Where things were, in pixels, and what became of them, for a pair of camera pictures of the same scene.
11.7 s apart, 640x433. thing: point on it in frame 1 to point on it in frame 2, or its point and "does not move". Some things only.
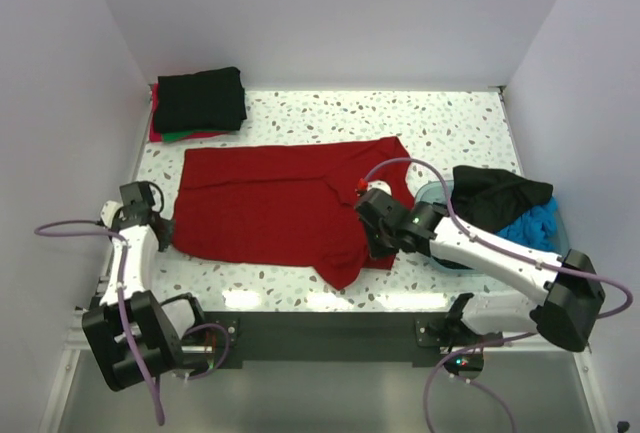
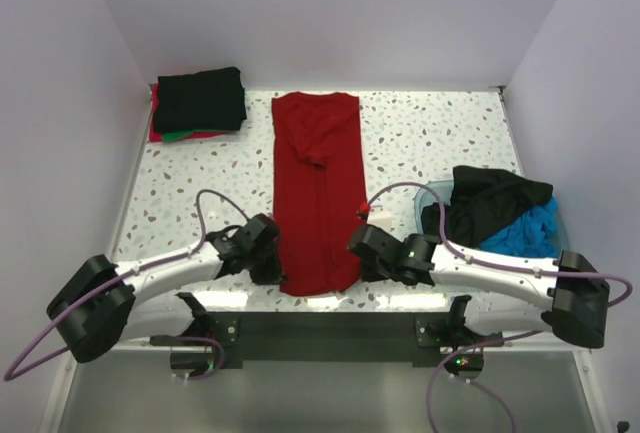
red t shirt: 287,204 to 319,191
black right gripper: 377,251 to 368,275
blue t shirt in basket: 536,227 does not move
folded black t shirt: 209,100 does not move
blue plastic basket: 441,193 does not move
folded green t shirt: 172,137 does not move
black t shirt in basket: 492,199 does not move
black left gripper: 165,235 to 274,273
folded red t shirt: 154,135 does not move
